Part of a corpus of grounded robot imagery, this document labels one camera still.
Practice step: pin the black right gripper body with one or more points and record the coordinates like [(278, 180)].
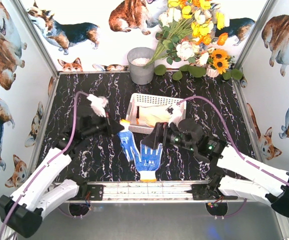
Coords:
[(161, 134)]

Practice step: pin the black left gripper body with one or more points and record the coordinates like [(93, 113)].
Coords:
[(107, 124)]

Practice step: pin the cream knit glove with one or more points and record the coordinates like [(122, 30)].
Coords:
[(151, 115)]

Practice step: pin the blue dotted white glove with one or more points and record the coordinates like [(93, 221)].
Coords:
[(148, 162)]

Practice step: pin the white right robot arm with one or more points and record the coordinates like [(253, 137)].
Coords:
[(232, 174)]

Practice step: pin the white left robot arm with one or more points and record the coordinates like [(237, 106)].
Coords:
[(25, 209)]

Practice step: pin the white plastic storage basket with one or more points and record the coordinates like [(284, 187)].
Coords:
[(141, 99)]

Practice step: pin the grey metal bucket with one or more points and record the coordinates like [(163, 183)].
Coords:
[(141, 67)]

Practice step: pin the sunflower pot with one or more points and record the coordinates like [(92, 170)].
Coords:
[(219, 63)]

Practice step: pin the artificial flower bouquet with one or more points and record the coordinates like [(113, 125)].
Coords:
[(189, 28)]

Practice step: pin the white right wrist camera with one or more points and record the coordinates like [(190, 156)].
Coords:
[(175, 113)]

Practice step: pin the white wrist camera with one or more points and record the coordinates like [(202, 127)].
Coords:
[(98, 104), (175, 113)]

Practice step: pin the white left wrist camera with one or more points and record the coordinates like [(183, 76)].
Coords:
[(98, 104)]

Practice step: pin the aluminium front rail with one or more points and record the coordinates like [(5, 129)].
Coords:
[(125, 192)]

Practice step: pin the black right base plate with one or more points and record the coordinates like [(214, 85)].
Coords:
[(210, 190)]

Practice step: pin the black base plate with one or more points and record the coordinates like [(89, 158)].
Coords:
[(89, 192), (210, 190)]

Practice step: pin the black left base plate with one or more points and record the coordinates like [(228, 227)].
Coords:
[(89, 192)]

